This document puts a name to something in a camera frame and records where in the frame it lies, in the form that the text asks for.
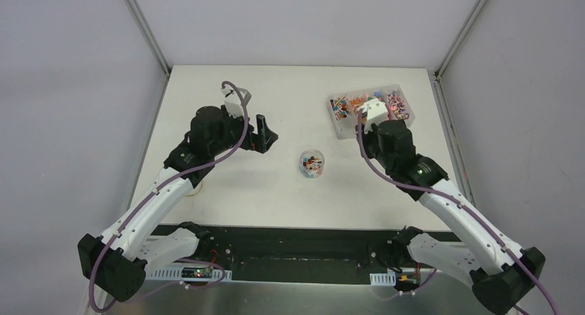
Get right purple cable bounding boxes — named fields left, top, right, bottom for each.
left=356, top=112, right=561, bottom=315

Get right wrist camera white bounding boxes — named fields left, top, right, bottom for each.
left=357, top=98, right=390, bottom=134

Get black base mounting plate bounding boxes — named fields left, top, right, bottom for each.
left=155, top=223, right=435, bottom=287

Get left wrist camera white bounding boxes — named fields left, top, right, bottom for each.
left=221, top=87, right=252, bottom=118

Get candies inside jar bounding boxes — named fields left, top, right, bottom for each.
left=300, top=154, right=324, bottom=179

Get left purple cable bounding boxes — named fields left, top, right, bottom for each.
left=89, top=81, right=250, bottom=314

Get purple cable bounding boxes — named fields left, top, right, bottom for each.
left=89, top=81, right=250, bottom=314
left=356, top=112, right=561, bottom=315

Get right white cable duct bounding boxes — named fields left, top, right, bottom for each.
left=369, top=272, right=396, bottom=287

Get left white cable duct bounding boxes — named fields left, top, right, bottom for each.
left=145, top=265, right=232, bottom=283

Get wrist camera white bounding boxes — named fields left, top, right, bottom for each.
left=221, top=87, right=252, bottom=118
left=357, top=98, right=390, bottom=134

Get white cable duct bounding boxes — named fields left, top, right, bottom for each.
left=369, top=272, right=396, bottom=287
left=145, top=265, right=232, bottom=283

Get clear plastic round jar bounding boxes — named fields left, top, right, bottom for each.
left=299, top=149, right=325, bottom=179

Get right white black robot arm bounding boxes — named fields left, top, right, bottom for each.
left=355, top=121, right=558, bottom=314

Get clear divided candy box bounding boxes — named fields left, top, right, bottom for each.
left=326, top=84, right=415, bottom=140

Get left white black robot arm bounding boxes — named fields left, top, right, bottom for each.
left=77, top=105, right=279, bottom=302

